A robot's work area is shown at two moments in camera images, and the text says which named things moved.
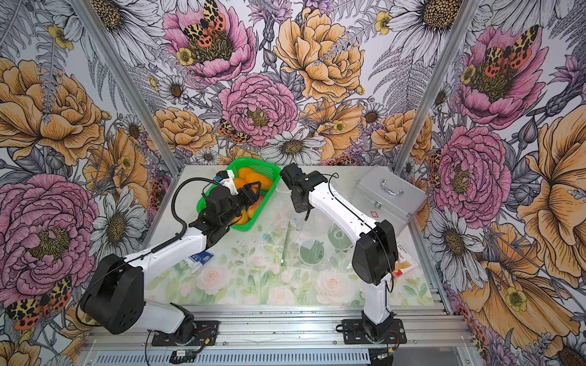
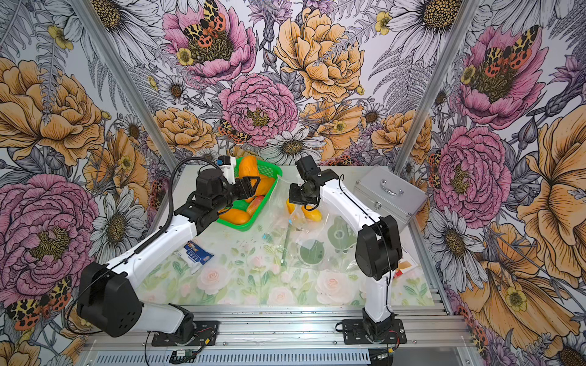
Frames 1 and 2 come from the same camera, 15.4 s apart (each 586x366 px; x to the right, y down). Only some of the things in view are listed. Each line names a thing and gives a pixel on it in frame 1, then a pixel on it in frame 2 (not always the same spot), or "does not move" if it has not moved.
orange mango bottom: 243,219 does not move
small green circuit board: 182,356 does not move
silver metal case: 382,193 does not move
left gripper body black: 244,199 to 240,190
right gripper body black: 301,206 to 301,194
